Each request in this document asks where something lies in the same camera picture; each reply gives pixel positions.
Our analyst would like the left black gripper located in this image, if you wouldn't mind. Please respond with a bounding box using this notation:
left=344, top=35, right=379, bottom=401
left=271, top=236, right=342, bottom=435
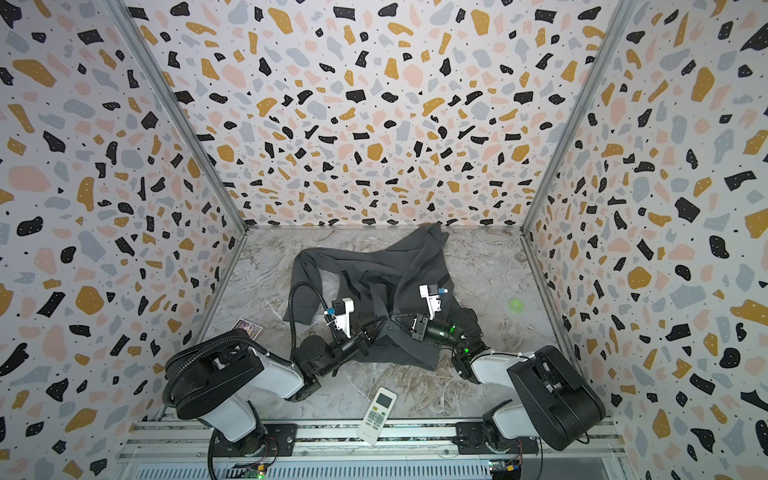
left=314, top=316, right=384, bottom=381

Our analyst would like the dark grey zip jacket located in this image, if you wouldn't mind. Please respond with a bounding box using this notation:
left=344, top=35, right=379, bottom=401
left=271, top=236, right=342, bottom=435
left=284, top=224, right=468, bottom=371

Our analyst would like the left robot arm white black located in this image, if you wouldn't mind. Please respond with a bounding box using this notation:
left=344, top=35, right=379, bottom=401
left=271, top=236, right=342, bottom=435
left=162, top=317, right=384, bottom=443

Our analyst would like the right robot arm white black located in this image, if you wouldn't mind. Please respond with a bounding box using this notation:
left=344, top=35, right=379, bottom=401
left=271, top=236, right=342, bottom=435
left=391, top=309, right=606, bottom=453

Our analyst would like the white remote control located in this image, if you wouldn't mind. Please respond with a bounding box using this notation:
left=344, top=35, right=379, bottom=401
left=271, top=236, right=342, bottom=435
left=357, top=387, right=397, bottom=446

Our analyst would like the small colourful card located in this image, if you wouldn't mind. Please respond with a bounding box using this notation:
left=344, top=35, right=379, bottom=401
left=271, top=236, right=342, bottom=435
left=233, top=318, right=263, bottom=340

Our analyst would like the white perforated vent strip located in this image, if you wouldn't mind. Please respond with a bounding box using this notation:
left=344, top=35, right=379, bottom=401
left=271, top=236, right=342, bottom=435
left=123, top=460, right=491, bottom=479

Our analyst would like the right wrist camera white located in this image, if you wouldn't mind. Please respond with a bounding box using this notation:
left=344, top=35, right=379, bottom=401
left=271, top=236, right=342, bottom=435
left=419, top=284, right=449, bottom=320

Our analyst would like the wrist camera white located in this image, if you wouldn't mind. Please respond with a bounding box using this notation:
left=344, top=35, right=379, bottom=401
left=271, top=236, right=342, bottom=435
left=419, top=284, right=449, bottom=320
left=324, top=297, right=355, bottom=341

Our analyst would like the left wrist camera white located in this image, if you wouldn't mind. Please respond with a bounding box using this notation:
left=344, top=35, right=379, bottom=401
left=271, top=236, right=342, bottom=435
left=324, top=297, right=355, bottom=341

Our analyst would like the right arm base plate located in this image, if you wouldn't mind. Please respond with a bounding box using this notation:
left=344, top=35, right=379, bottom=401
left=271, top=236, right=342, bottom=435
left=452, top=421, right=539, bottom=455

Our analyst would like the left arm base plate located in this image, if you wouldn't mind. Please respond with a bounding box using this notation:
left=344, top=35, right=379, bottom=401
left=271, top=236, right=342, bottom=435
left=209, top=423, right=298, bottom=459

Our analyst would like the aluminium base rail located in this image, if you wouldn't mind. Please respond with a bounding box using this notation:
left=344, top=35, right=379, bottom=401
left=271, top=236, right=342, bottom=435
left=113, top=416, right=628, bottom=463

